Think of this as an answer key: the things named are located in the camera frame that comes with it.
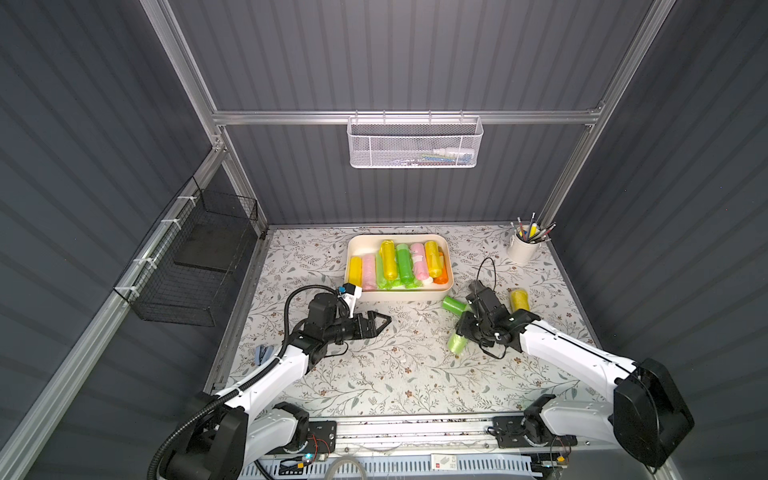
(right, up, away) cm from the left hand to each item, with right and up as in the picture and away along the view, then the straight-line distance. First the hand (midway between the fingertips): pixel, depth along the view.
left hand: (384, 325), depth 80 cm
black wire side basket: (-49, +15, -7) cm, 51 cm away
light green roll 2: (-1, +10, +20) cm, 22 cm away
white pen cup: (+48, +20, +23) cm, 57 cm away
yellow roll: (+44, +4, +17) cm, 47 cm away
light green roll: (+21, -7, +5) cm, 23 cm away
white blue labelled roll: (+14, +10, +21) cm, 27 cm away
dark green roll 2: (+6, +16, +20) cm, 27 cm away
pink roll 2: (+12, +17, +20) cm, 29 cm away
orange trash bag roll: (+20, +11, +22) cm, 32 cm away
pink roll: (-6, +13, +22) cm, 26 cm away
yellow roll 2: (-10, +12, +22) cm, 27 cm away
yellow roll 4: (+17, +17, +22) cm, 33 cm away
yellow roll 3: (+1, +21, +24) cm, 31 cm away
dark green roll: (+22, +3, +15) cm, 27 cm away
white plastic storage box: (-10, +23, +32) cm, 40 cm away
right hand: (+23, -2, +6) cm, 24 cm away
